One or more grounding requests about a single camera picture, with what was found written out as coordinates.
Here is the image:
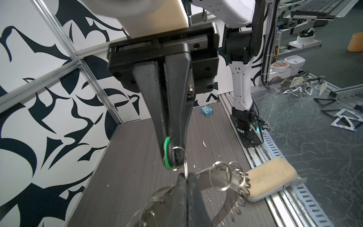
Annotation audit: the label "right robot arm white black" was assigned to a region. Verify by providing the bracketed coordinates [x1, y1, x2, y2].
[107, 1, 266, 169]

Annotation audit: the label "white empty bowl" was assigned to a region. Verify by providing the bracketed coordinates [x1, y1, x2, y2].
[284, 55, 306, 70]

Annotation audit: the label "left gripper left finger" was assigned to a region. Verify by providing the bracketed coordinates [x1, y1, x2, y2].
[163, 174, 188, 227]

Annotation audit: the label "white bowl pink contents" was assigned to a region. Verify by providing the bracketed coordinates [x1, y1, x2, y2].
[271, 62, 291, 73]

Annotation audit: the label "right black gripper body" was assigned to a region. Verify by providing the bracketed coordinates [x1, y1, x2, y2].
[107, 22, 219, 94]

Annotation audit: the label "light blue small box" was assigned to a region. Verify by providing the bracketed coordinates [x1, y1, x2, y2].
[201, 106, 214, 116]

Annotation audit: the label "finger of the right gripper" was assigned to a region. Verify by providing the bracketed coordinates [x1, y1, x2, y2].
[132, 61, 172, 167]
[165, 52, 192, 164]

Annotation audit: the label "green key tag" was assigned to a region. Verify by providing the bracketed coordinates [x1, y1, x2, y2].
[163, 137, 182, 170]

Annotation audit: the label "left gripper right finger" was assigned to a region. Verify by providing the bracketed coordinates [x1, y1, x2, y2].
[187, 173, 213, 227]

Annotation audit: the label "beige glasses case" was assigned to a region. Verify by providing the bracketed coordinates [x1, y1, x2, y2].
[247, 158, 297, 202]

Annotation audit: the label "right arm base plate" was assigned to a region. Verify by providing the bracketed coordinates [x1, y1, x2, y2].
[230, 115, 264, 148]

